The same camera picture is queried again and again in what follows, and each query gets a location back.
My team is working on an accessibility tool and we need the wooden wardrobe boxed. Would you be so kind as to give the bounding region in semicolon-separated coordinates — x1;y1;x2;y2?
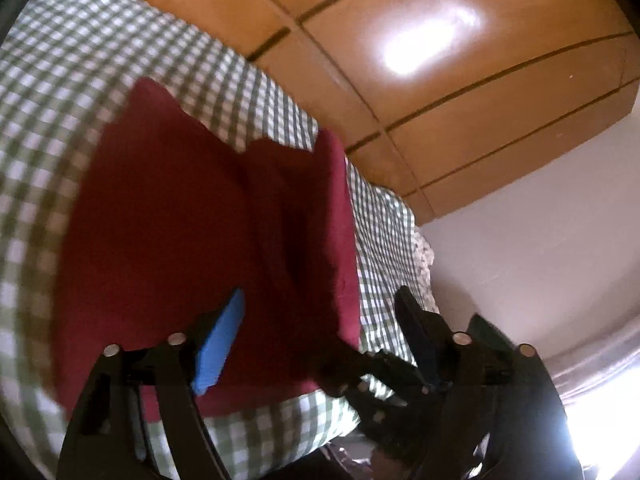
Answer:
55;0;640;227

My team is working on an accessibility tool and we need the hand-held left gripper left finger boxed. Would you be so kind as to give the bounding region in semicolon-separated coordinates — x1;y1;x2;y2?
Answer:
56;287;247;480

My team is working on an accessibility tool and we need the dark red embroidered shirt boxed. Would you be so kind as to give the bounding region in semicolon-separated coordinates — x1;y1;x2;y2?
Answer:
54;76;362;419

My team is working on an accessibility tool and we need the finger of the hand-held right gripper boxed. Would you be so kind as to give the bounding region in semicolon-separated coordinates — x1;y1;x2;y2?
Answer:
344;383;441;461
318;344;427;399

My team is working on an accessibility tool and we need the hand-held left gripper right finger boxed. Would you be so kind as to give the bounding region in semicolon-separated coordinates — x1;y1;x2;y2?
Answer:
394;285;585;480

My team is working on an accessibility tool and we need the green white checked bed sheet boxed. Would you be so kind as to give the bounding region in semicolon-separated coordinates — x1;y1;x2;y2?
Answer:
0;0;441;480

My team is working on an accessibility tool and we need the white lace cloth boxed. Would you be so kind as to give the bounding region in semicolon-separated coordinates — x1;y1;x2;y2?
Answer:
413;225;442;316

